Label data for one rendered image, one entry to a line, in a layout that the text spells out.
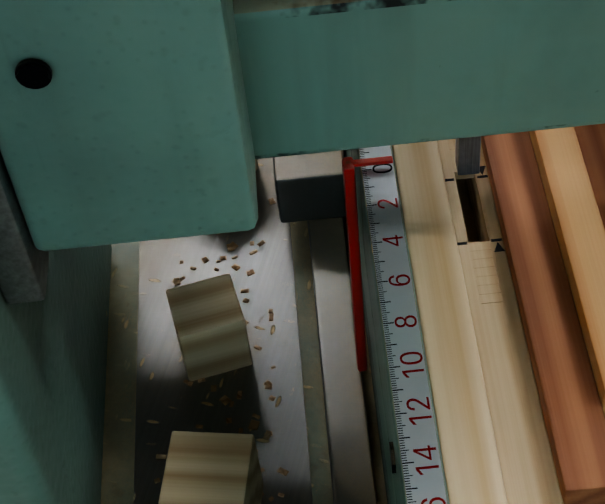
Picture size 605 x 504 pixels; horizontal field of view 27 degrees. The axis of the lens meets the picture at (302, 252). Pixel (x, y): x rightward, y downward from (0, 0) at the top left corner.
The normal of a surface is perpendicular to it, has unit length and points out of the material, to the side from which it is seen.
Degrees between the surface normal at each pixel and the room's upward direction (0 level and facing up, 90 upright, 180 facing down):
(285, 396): 0
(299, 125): 90
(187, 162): 90
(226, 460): 0
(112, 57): 90
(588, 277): 0
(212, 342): 90
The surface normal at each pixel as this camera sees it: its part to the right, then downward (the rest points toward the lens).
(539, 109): 0.07, 0.75
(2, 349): 1.00, -0.10
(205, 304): -0.07, -0.65
